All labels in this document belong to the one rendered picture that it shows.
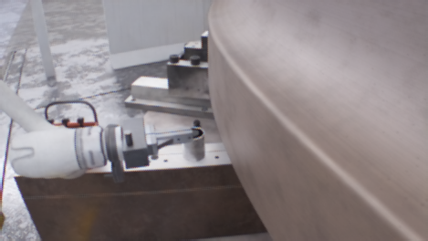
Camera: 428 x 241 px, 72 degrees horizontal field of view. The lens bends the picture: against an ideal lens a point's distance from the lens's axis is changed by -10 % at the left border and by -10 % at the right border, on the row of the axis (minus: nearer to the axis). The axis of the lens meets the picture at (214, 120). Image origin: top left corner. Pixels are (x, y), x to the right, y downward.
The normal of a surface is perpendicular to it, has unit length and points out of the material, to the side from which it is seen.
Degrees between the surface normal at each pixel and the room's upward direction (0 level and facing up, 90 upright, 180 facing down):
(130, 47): 90
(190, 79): 90
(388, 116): 50
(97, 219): 90
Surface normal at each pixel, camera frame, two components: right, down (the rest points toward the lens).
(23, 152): 0.02, -0.18
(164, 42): 0.44, 0.44
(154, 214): 0.11, 0.49
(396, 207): -0.01, -0.87
